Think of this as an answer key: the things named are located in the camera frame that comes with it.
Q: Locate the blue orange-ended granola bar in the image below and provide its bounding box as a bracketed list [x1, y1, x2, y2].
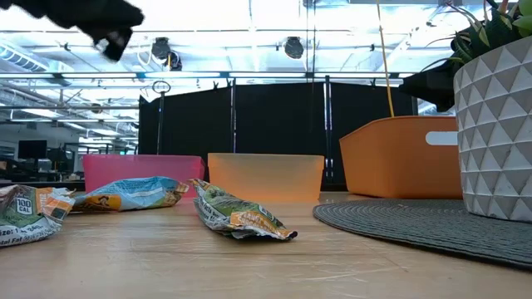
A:
[71, 176, 190, 213]

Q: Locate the succulent in white patterned pot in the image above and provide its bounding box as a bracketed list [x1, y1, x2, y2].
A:
[421, 0, 532, 223]

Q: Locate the round black ceiling fixture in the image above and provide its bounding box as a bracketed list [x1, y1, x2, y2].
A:
[150, 36, 184, 72]
[283, 36, 305, 61]

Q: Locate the round grey woven placemat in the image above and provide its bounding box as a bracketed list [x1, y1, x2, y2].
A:
[312, 198, 532, 271]

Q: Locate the black computer monitor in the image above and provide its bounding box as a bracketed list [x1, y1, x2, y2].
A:
[17, 140, 48, 161]

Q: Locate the translucent red plastic bin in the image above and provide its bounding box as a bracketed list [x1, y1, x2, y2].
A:
[81, 154, 205, 199]

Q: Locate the black partition screen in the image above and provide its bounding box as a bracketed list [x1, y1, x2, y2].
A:
[138, 81, 419, 193]

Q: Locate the translucent orange plastic bin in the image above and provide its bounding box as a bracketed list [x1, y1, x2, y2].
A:
[207, 152, 325, 204]

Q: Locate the yellow cable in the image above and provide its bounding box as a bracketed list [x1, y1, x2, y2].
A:
[375, 0, 396, 119]

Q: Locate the orange basket with handle slot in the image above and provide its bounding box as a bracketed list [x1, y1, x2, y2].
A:
[339, 115, 463, 199]

